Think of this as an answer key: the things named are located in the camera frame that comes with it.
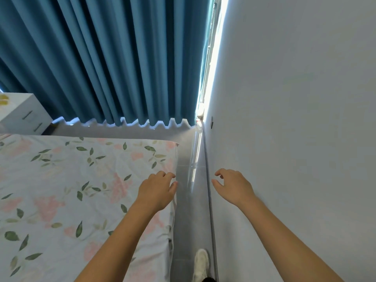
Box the person's left forearm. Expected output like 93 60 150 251
75 199 161 282

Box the white bedside table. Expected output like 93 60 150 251
0 93 54 136

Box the blue curtain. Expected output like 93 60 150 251
0 0 211 128

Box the person's left hand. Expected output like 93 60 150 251
136 170 179 214

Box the person's right white shoe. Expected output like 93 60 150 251
192 249 211 282

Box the person's right forearm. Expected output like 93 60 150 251
238 193 344 282

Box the person's right hand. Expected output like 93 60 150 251
211 168 256 208

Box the floral bed sheet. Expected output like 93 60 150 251
0 133 180 282

